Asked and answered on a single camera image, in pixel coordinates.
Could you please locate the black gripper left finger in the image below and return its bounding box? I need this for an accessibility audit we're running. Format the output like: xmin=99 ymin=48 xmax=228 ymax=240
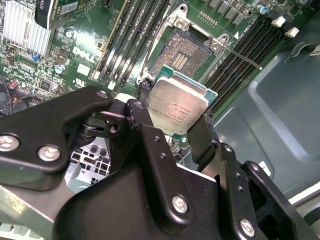
xmin=0 ymin=78 xmax=196 ymax=222

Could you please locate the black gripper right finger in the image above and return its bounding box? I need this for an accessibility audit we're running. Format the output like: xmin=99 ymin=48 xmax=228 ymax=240
xmin=187 ymin=111 xmax=318 ymax=240

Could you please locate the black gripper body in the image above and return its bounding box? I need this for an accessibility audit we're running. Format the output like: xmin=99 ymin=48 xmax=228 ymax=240
xmin=52 ymin=162 xmax=238 ymax=240

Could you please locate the silver CPU chip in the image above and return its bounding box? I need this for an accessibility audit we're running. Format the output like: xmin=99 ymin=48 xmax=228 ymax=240
xmin=147 ymin=64 xmax=219 ymax=137

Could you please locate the thin wire locking lever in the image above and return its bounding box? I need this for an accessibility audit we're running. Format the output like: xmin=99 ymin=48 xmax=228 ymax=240
xmin=140 ymin=22 xmax=165 ymax=77
xmin=218 ymin=43 xmax=263 ymax=71

